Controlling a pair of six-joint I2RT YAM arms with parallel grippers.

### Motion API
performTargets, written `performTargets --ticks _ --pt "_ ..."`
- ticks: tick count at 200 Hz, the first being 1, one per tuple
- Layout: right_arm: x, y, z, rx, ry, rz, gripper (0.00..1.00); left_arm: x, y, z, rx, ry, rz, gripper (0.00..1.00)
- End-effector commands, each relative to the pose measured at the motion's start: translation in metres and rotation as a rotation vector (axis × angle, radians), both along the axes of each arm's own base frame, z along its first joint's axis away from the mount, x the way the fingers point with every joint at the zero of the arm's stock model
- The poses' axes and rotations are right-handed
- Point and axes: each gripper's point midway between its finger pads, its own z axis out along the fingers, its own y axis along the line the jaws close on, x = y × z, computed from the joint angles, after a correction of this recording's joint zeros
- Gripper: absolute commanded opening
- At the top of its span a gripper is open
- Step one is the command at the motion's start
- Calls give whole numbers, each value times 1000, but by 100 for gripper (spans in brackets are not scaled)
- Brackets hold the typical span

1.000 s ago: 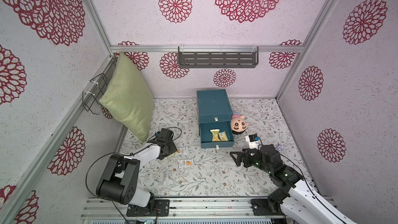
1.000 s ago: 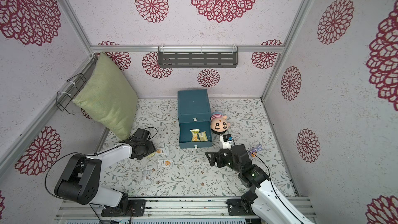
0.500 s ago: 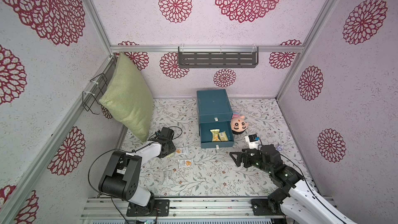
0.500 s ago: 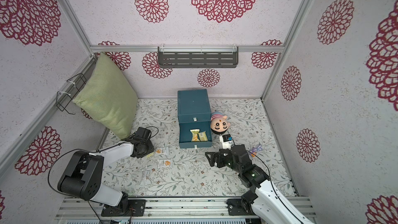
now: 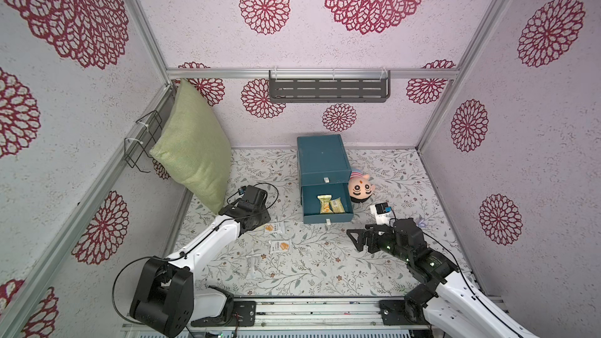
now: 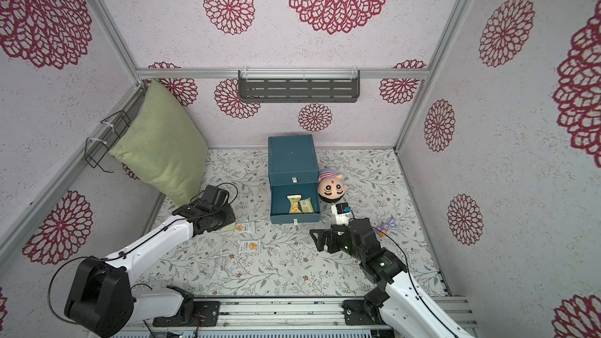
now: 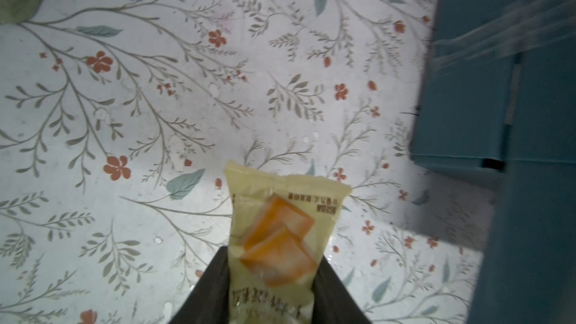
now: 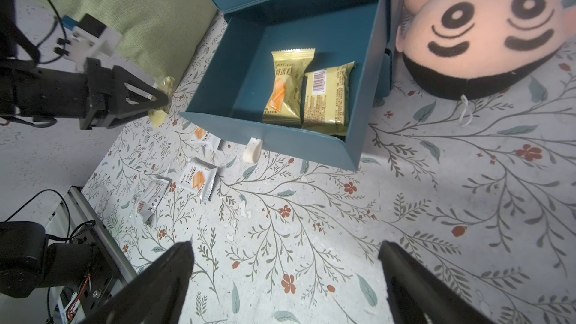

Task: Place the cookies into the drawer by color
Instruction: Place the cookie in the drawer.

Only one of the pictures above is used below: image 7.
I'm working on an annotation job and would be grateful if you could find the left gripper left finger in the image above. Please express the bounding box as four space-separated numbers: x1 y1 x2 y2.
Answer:
169 246 230 324

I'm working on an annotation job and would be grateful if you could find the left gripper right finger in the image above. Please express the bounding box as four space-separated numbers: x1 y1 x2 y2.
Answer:
311 257 371 324

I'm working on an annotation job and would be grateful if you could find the teal drawer cabinet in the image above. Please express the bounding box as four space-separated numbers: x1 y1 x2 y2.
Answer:
411 0 575 323

